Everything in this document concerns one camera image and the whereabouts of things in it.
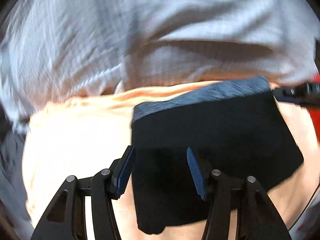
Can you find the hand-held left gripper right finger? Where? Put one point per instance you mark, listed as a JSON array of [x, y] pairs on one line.
[[196, 172]]

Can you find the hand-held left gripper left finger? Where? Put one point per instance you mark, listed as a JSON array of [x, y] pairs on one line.
[[123, 177]]

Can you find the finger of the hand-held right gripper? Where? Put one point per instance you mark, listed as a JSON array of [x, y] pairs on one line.
[[310, 88], [292, 96]]

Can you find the black pants with blue trim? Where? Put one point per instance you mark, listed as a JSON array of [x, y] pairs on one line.
[[200, 130]]

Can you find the grey white striped duvet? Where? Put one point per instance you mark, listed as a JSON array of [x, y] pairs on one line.
[[125, 30]]

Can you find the red embroidered pillow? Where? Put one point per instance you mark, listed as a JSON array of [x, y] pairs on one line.
[[315, 120]]

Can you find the dark grey jacket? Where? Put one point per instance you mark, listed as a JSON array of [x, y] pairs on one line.
[[12, 167]]

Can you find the peach blanket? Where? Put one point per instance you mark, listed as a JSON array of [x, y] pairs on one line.
[[75, 142]]

